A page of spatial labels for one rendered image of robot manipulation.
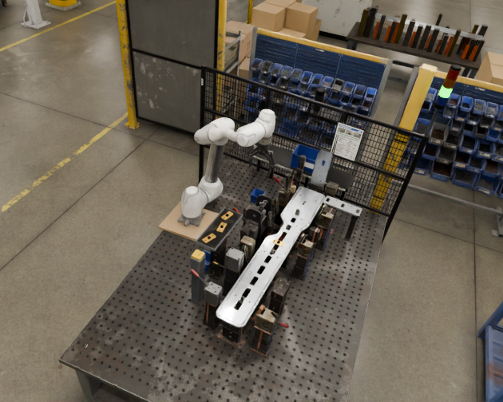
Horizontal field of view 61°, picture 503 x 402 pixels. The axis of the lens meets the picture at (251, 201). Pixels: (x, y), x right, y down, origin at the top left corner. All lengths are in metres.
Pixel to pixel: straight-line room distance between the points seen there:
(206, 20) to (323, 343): 3.31
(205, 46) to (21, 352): 3.30
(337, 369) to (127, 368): 1.24
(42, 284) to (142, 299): 1.36
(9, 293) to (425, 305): 3.61
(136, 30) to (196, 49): 0.75
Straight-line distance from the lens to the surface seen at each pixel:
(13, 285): 4.19
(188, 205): 3.27
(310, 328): 2.92
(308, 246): 2.88
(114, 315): 2.93
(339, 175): 3.57
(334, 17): 9.36
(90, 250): 4.27
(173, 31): 4.96
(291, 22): 7.28
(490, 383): 3.85
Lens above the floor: 3.10
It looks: 41 degrees down
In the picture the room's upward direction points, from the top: 7 degrees clockwise
